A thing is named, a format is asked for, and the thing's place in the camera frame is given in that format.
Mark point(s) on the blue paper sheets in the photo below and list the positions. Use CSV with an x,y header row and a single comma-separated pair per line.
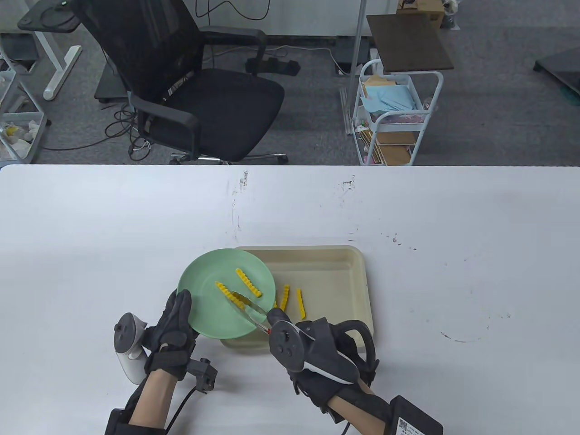
x,y
389,99

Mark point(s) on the person's right hand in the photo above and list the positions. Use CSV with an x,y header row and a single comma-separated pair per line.
x,y
317,394

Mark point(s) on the black forearm pack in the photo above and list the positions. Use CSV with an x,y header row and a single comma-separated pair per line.
x,y
118,419
414,419

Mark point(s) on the black mesh office chair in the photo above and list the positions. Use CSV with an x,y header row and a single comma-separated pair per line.
x,y
217,104

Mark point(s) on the cardboard box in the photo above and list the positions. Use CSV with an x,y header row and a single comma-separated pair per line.
x,y
426,7

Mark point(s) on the dark grey desk top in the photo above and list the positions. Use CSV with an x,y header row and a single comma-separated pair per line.
x,y
45,18

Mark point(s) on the grey storage box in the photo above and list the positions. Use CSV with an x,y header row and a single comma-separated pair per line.
x,y
20,47

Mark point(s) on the person's right forearm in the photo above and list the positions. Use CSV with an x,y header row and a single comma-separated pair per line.
x,y
358,410

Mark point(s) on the dark brown side tabletop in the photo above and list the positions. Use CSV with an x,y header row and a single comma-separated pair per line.
x,y
408,43

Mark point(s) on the aluminium frame pole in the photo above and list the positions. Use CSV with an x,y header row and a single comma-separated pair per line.
x,y
355,54

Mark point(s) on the black and white controller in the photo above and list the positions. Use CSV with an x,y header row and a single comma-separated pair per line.
x,y
130,362
285,344

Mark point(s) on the person's left hand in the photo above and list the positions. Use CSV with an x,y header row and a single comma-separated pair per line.
x,y
170,340

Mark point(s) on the black floor plate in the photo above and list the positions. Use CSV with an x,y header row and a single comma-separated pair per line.
x,y
108,88

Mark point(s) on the black floor platform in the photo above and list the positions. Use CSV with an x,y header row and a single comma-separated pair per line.
x,y
562,68

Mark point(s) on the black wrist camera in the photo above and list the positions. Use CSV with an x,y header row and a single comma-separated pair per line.
x,y
204,374

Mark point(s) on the white rolling cart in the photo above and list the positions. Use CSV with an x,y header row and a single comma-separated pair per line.
x,y
359,97

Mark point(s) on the black power strip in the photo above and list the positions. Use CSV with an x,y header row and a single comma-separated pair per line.
x,y
276,67

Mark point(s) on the white desk leg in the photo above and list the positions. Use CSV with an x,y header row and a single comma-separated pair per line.
x,y
59,72

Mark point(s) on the person's left forearm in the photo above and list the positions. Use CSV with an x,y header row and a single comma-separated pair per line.
x,y
154,396

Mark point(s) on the beige baking tray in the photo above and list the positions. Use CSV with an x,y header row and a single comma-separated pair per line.
x,y
326,272

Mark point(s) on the green plate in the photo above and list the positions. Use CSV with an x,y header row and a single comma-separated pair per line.
x,y
213,272

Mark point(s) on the white partition panel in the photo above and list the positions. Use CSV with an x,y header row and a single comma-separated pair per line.
x,y
308,18

